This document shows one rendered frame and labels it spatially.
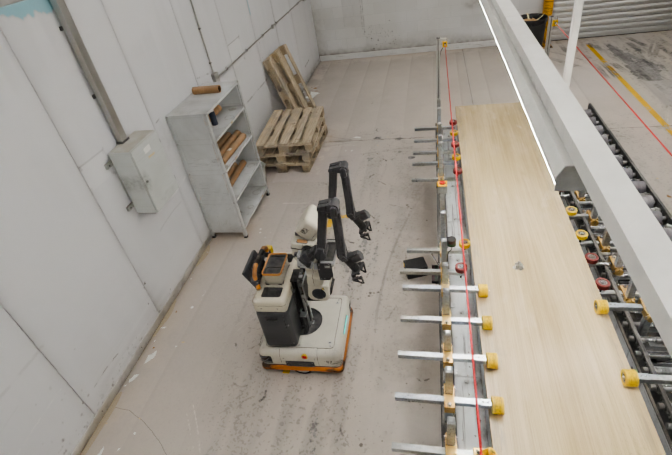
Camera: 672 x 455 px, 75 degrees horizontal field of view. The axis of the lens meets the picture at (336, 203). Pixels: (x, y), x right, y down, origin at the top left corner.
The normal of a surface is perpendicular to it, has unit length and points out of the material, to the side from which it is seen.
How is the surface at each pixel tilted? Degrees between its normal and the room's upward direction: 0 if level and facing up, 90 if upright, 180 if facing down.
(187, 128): 90
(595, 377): 0
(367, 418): 0
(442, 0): 90
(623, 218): 0
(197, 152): 90
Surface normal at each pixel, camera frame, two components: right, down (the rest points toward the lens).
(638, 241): -0.14, -0.81
